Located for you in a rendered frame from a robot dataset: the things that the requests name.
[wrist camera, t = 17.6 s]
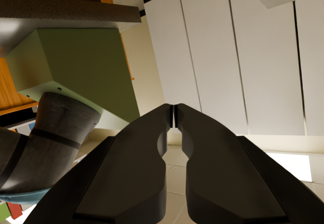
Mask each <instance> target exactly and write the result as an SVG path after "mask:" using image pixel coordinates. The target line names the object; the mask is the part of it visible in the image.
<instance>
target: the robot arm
mask: <svg viewBox="0 0 324 224"><path fill-rule="evenodd" d="M173 114H174V120H175V128H178V130H179V131H180V132H181V133H182V151H183V152H184V153H185V155H186V156H187V157H188V158H189V160H188V161H187V165H186V200H187V208H188V214H189V217H190V218H191V219H192V220H193V221H194V222H195V223H197V224H324V202H323V201H322V200H321V199H320V198H319V197H318V196H317V195H316V194H315V193H314V192H313V191H312V190H311V189H310V188H309V187H307V186H306V185H305V184H304V183H303V182H302V181H301V180H299V179H298V178H297V177H296V176H294V175H293V174H292V173H291V172H289V171H288V170H287V169H286V168H284V167H283V166H282V165H280V164H279V163H278V162H277V161H275V160H274V159H273V158H272V157H270V156H269V155H268V154H267V153H265V152H264V151H263V150H262V149H260V148H259V147H258V146H256V145H255V144H254V143H253V142H251V141H250V140H249V139H248V138H247V137H245V136H244V135H243V136H237V135H235V134H234V133H233V132H232V131H231V130H229V129H228V128H227V127H226V126H224V125H223V124H221V123H220V122H219V121H217V120H215V119H214V118H212V117H210V116H208V115H206V114H204V113H202V112H200V111H198V110H196V109H194V108H192V107H190V106H188V105H186V104H184V103H179V104H175V105H173V104H168V103H165V104H162V105H161V106H159V107H157V108H155V109H153V110H151V111H149V112H148V113H146V114H144V115H142V116H140V117H139V118H137V119H135V120H134V121H132V122H131V123H130V124H128V125H127V126H126V127H125V128H123V129H122V130H121V131H120V132H119V133H118V134H117V135H115V136H108V137H107V138H105V139H104V140H103V141H102V142H101V143H100V144H99V145H97V146H96V147H95V148H94V149H93V150H92V151H91V152H90V153H88V154H87V155H86V156H85V157H84V158H83V159H82V160H81V161H80V162H79V163H77V164H76V165H75V166H74V167H73V168H72V169H71V167H72V165H73V162H74V160H75V158H76V156H77V153H78V151H79V149H80V147H81V144H82V142H83V141H84V140H85V138H86V137H87V136H88V135H89V134H90V133H91V131H92V130H93V129H94V128H95V126H97V124H98V123H99V120H100V118H101V115H100V113H99V112H97V111H96V110H95V109H93V108H91V107H90V106H88V105H86V104H84V103H82V102H80V101H77V100H75V99H73V98H70V97H67V96H64V95H61V94H57V93H52V92H44V93H43V94H42V96H41V98H40V100H39V104H38V110H37V116H36V122H35V125H34V127H33V129H32V131H31V133H30V134H29V136H27V135H24V134H21V133H18V132H15V131H12V130H9V129H6V128H3V127H0V201H3V202H11V203H13V204H22V205H36V206H35V207H34V209H33V210H32V211H31V212H30V214H29V215H28V216H27V218H26V219H25V220H24V222H23V223H22V224H157V223H158V222H160V221H161V220H162V219H163V218H164V216H165V213H166V197H167V186H166V163H165V161H164V160H163V159H162V157H163V155H164V154H165V153H166V152H167V150H168V146H167V132H168V131H169V130H170V128H173Z"/></svg>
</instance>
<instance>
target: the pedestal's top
mask: <svg viewBox="0 0 324 224"><path fill-rule="evenodd" d="M141 23H142V21H141V17H140V12H139V8H138V7H135V6H127V5H119V4H111V3H103V2H95V1H87V0H0V58H2V57H6V56H7V55H8V54H9V53H10V52H11V51H12V50H13V49H14V48H15V47H16V46H17V45H18V44H19V43H21V42H22V41H23V40H24V39H25V38H26V37H27V36H28V35H29V34H30V33H32V32H33V31H34V30H35V29H36V28H118V29H119V32H120V33H121V32H123V31H126V30H128V29H130V28H132V27H134V26H136V25H139V24H141Z"/></svg>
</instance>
